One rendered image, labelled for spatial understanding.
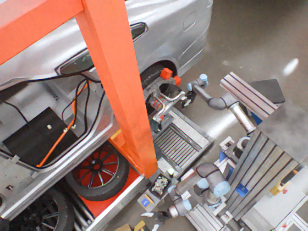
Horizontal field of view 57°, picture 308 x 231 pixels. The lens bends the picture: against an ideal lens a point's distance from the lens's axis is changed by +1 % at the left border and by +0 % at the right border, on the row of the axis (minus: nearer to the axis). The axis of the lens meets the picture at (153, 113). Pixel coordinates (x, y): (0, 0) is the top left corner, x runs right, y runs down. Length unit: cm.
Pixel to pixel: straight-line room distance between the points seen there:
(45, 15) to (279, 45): 403
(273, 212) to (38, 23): 184
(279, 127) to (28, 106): 245
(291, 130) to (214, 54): 304
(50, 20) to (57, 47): 102
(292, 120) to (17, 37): 125
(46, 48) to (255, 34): 345
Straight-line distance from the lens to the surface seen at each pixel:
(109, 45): 124
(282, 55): 460
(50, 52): 206
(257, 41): 470
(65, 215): 304
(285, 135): 150
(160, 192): 282
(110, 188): 297
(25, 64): 203
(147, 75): 268
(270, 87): 377
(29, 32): 105
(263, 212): 219
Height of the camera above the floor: 330
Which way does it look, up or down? 60 degrees down
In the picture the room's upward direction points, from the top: 9 degrees counter-clockwise
